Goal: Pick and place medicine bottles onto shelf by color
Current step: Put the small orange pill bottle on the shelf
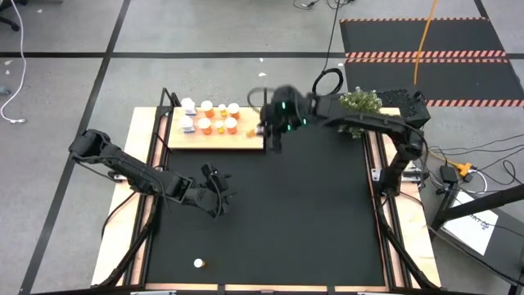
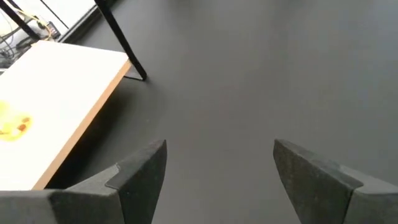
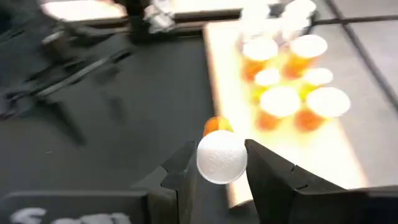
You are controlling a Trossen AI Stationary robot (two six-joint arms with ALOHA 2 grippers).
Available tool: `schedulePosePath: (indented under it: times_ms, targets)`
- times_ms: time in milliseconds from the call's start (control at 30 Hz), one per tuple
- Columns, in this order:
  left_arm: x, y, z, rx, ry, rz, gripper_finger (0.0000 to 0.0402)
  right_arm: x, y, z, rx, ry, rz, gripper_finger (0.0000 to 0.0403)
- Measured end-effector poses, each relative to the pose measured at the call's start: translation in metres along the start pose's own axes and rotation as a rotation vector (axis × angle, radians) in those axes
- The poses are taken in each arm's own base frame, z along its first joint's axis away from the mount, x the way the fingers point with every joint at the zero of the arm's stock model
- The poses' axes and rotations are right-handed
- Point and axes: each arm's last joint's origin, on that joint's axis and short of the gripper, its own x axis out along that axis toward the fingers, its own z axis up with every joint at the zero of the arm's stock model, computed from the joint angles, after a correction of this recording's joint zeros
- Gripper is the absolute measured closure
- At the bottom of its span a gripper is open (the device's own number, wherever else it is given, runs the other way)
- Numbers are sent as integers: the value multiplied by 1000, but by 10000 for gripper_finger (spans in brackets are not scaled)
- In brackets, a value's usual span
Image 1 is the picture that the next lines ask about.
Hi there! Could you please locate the white floor cable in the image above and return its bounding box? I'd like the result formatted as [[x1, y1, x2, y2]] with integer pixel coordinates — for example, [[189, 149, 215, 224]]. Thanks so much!
[[0, 0, 26, 125]]

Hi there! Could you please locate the black equipment cart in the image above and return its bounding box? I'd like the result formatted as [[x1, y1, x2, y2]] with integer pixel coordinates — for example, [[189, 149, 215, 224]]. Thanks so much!
[[427, 182, 524, 295]]

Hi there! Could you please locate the orange extension cable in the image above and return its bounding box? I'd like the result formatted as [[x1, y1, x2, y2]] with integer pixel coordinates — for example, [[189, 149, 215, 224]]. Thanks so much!
[[412, 0, 477, 178]]

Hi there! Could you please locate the black coiled cable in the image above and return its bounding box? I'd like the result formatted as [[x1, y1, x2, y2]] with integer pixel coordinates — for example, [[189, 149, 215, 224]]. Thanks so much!
[[311, 0, 345, 99]]

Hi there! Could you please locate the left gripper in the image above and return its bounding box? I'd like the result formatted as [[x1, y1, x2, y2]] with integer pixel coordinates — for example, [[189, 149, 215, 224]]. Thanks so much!
[[190, 162, 237, 219]]

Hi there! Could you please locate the black office chair base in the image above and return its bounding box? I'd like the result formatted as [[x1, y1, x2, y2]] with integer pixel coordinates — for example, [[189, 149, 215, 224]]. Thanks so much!
[[0, 0, 21, 33]]

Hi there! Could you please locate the white coiled cable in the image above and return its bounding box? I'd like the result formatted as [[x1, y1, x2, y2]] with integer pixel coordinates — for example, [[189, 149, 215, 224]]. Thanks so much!
[[466, 168, 489, 195]]

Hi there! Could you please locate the black power brick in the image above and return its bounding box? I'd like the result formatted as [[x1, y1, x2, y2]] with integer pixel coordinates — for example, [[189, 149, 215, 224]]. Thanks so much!
[[440, 163, 459, 185]]

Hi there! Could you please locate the black aluminium table frame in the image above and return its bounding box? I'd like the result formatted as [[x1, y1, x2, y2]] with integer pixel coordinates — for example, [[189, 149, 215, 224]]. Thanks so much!
[[92, 105, 441, 295]]

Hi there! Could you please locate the black cable bundle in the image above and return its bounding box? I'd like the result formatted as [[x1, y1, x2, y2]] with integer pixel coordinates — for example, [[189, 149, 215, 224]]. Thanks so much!
[[292, 0, 357, 11]]

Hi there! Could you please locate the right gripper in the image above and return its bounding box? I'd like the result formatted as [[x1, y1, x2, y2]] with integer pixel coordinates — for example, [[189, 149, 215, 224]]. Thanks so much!
[[257, 84, 314, 155]]

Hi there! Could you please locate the black hazard-striped floor mat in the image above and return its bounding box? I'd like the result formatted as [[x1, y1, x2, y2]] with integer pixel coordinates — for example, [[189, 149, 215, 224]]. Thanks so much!
[[338, 16, 524, 108]]

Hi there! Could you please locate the light wooden shelf board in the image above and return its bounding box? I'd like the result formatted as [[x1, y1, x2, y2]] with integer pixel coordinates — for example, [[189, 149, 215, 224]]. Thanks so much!
[[167, 107, 265, 151]]

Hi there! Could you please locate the black perforated computer case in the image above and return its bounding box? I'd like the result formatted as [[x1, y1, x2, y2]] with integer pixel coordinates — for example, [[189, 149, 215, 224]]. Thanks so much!
[[374, 88, 431, 130]]

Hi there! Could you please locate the white paper sign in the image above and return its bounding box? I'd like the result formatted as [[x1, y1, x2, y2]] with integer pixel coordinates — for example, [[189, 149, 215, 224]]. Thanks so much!
[[441, 191, 499, 256]]

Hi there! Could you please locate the green potted plant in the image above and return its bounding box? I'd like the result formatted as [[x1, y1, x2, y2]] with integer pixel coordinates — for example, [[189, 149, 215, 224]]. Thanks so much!
[[337, 88, 385, 139]]

